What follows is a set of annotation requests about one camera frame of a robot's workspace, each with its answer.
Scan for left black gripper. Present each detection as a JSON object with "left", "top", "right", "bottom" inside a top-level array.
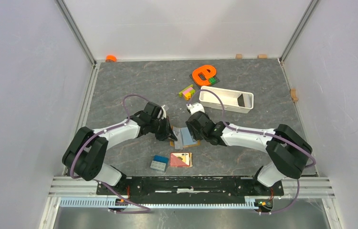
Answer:
[{"left": 149, "top": 116, "right": 177, "bottom": 142}]

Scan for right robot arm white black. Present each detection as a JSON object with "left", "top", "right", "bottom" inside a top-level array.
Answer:
[{"left": 186, "top": 111, "right": 316, "bottom": 195}]

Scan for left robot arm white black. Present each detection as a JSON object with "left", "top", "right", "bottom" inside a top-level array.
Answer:
[{"left": 62, "top": 102, "right": 177, "bottom": 194}]

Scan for red playing card deck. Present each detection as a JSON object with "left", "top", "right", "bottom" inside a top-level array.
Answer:
[{"left": 169, "top": 152, "right": 193, "bottom": 167}]

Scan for blue grey toy brick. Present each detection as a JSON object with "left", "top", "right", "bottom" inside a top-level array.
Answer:
[{"left": 150, "top": 155, "right": 169, "bottom": 172}]

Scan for colourful toy brick stack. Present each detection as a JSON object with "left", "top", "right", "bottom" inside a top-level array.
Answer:
[{"left": 178, "top": 84, "right": 196, "bottom": 101}]

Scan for white plastic tray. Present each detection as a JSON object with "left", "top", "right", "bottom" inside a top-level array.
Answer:
[{"left": 199, "top": 87, "right": 254, "bottom": 114}]

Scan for green toy brick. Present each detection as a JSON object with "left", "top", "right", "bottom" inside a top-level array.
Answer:
[{"left": 209, "top": 77, "right": 217, "bottom": 85}]

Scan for orange plastic letter e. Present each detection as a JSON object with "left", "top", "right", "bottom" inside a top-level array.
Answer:
[{"left": 191, "top": 65, "right": 217, "bottom": 79}]

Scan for wooden block left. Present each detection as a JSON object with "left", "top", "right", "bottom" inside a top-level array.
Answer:
[{"left": 235, "top": 53, "right": 242, "bottom": 59}]

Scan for wooden block right side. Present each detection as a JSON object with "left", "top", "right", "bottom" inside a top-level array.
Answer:
[{"left": 290, "top": 88, "right": 299, "bottom": 103}]

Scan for orange tape roll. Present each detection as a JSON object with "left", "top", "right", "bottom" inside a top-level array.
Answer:
[{"left": 105, "top": 55, "right": 117, "bottom": 62}]

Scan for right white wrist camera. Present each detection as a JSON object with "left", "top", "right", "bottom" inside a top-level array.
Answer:
[{"left": 186, "top": 103, "right": 205, "bottom": 115}]

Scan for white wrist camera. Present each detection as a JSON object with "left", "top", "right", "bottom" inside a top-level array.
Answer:
[
  {"left": 186, "top": 103, "right": 205, "bottom": 115},
  {"left": 160, "top": 104, "right": 168, "bottom": 119}
]

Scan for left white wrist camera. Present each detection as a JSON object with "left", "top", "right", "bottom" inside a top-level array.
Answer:
[{"left": 160, "top": 104, "right": 168, "bottom": 119}]

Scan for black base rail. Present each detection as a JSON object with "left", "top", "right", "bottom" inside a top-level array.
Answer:
[{"left": 113, "top": 176, "right": 284, "bottom": 204}]

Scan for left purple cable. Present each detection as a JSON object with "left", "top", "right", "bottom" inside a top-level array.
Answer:
[{"left": 69, "top": 94, "right": 152, "bottom": 214}]

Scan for purple cable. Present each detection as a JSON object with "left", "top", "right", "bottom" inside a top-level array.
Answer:
[
  {"left": 188, "top": 89, "right": 317, "bottom": 216},
  {"left": 69, "top": 94, "right": 152, "bottom": 214}
]

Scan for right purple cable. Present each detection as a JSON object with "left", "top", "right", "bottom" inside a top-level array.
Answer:
[{"left": 188, "top": 89, "right": 317, "bottom": 216}]

